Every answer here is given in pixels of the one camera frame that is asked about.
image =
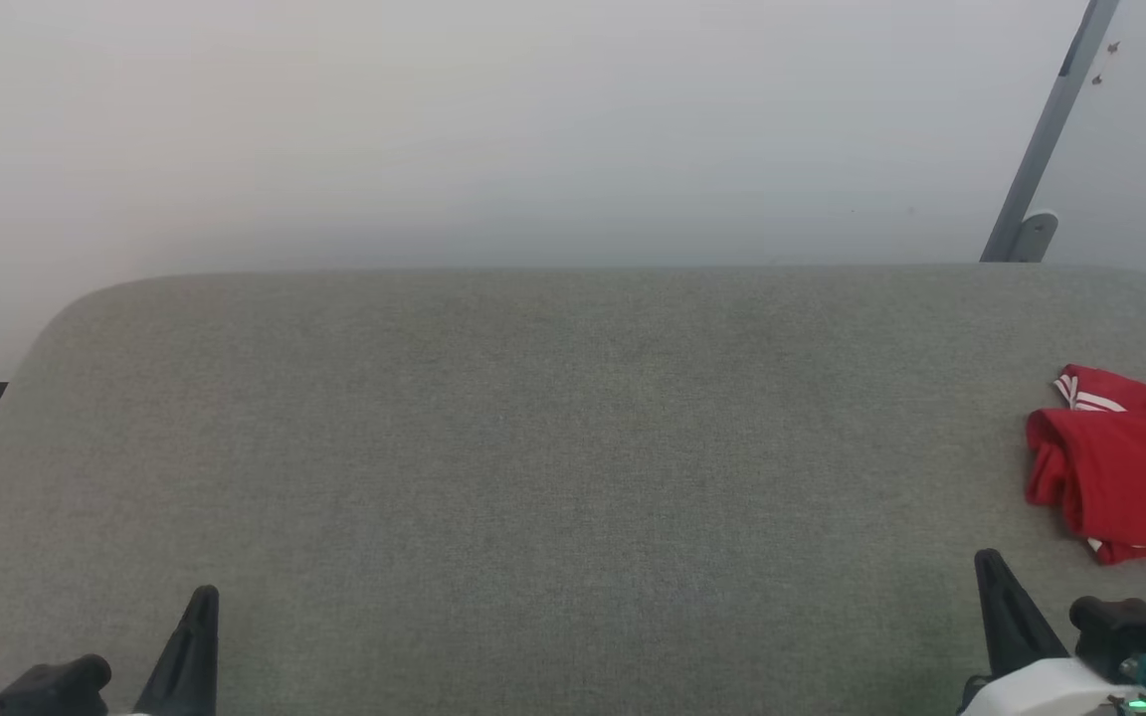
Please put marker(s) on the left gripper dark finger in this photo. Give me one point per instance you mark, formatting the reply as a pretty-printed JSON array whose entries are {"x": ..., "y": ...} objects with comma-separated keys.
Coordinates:
[{"x": 185, "y": 656}]

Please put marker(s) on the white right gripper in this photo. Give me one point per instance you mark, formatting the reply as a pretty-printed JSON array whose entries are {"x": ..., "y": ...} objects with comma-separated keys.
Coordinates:
[{"x": 1041, "y": 694}]

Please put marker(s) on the red and white jersey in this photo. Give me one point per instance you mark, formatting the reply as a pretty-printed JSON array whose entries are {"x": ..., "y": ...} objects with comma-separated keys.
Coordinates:
[{"x": 1130, "y": 477}]

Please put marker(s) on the grey metal pole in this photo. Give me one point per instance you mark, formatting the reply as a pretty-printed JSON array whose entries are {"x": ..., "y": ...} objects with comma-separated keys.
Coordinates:
[{"x": 1050, "y": 129}]

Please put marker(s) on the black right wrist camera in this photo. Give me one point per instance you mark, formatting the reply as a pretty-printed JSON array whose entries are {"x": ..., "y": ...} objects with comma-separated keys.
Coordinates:
[{"x": 1120, "y": 636}]

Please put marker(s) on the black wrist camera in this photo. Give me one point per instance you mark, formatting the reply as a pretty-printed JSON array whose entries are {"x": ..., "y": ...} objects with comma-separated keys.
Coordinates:
[
  {"x": 56, "y": 688},
  {"x": 1120, "y": 636}
]

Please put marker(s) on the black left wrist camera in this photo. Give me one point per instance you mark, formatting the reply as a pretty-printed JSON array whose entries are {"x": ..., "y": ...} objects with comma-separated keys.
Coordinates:
[{"x": 56, "y": 688}]

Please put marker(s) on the grey pole foot bracket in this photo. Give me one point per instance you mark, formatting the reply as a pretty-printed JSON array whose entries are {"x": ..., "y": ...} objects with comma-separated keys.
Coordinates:
[{"x": 1036, "y": 237}]

